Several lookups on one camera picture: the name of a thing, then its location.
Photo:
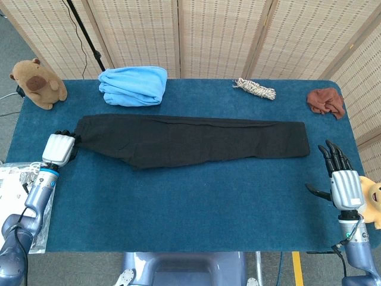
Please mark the blue carpet table mat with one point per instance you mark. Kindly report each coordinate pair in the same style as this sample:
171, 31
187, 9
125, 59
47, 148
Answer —
190, 208

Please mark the yellow floor tape strip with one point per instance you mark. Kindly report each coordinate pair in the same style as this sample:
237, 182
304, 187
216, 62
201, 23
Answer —
297, 268

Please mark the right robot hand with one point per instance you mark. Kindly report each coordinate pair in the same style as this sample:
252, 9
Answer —
346, 189

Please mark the clear plastic bag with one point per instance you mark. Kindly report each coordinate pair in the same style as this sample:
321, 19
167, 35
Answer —
15, 178

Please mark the light blue folded towel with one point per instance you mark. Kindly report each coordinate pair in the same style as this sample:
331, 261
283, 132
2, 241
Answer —
134, 86

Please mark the rust brown crumpled cloth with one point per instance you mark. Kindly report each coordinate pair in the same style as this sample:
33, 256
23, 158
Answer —
326, 101

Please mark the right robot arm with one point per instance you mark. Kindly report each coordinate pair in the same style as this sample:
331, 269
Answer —
360, 253

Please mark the white table leg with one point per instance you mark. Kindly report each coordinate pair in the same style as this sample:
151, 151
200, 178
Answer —
259, 265

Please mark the bamboo folding screen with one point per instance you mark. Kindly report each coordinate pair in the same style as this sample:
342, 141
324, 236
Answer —
223, 35

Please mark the black trousers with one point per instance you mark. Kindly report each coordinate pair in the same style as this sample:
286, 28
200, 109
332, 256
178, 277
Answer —
193, 143

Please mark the blue robot torso base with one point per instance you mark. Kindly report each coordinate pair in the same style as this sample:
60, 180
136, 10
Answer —
184, 268

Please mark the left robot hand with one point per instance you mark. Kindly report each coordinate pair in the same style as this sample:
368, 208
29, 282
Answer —
58, 149

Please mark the brown capybara plush toy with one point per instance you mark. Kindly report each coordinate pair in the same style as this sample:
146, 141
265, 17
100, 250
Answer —
35, 85

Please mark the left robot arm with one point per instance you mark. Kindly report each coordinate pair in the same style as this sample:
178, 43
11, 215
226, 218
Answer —
38, 193

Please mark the yellow plush toy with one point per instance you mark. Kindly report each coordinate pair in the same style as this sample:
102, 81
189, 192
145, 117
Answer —
372, 196

